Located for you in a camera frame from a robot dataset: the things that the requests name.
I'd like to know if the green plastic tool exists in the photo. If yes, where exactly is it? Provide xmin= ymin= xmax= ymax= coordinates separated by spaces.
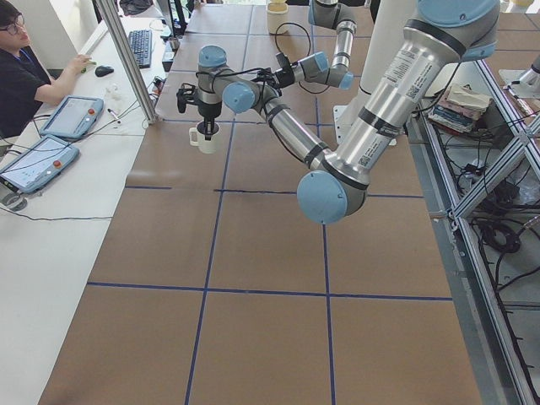
xmin=81 ymin=61 xmax=97 ymax=73

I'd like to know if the grey aluminium frame post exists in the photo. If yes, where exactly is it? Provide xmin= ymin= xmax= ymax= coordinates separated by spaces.
xmin=95 ymin=0 xmax=158 ymax=125

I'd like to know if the person in dark shirt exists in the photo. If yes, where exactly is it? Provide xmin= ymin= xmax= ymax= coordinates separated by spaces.
xmin=1 ymin=1 xmax=91 ymax=138

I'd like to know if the brown paper table mat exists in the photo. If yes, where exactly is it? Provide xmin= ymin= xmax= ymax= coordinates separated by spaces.
xmin=37 ymin=3 xmax=540 ymax=405

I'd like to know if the teach pendant tablet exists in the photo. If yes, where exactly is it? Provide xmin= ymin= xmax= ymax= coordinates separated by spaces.
xmin=1 ymin=135 xmax=79 ymax=194
xmin=39 ymin=95 xmax=104 ymax=141

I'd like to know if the white ribbed HOME mug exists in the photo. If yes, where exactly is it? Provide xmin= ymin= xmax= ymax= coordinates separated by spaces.
xmin=188 ymin=122 xmax=223 ymax=154

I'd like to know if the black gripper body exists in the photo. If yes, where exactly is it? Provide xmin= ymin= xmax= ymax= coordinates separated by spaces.
xmin=197 ymin=101 xmax=222 ymax=122
xmin=269 ymin=68 xmax=295 ymax=89

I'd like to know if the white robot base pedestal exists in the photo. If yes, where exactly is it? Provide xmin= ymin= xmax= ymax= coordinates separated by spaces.
xmin=334 ymin=0 xmax=417 ymax=144

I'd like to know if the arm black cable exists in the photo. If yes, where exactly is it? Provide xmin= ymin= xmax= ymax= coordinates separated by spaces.
xmin=194 ymin=67 xmax=271 ymax=92
xmin=273 ymin=23 xmax=334 ymax=94

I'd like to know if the upper teach pendant tablet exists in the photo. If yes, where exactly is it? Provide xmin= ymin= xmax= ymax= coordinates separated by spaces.
xmin=39 ymin=95 xmax=104 ymax=141

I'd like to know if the aluminium side frame rail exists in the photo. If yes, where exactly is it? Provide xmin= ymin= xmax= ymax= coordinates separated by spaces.
xmin=411 ymin=58 xmax=540 ymax=405

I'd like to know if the black computer mouse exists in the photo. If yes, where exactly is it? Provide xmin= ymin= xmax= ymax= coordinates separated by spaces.
xmin=94 ymin=65 xmax=115 ymax=78

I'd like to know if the lower teach pendant tablet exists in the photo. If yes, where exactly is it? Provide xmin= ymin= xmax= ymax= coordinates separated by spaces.
xmin=1 ymin=135 xmax=79 ymax=194

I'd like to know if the stack of books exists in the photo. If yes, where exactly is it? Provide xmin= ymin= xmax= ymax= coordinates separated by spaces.
xmin=428 ymin=84 xmax=492 ymax=133

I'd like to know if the black keyboard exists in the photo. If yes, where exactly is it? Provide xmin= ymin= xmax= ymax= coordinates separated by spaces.
xmin=127 ymin=30 xmax=153 ymax=68

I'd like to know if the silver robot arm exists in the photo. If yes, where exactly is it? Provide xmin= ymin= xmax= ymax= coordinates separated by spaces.
xmin=272 ymin=1 xmax=357 ymax=89
xmin=195 ymin=1 xmax=500 ymax=224

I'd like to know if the cream plastic bin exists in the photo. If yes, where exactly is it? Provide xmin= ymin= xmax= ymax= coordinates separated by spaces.
xmin=266 ymin=0 xmax=289 ymax=35

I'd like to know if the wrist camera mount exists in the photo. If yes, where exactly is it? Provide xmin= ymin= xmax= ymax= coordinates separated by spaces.
xmin=276 ymin=52 xmax=292 ymax=72

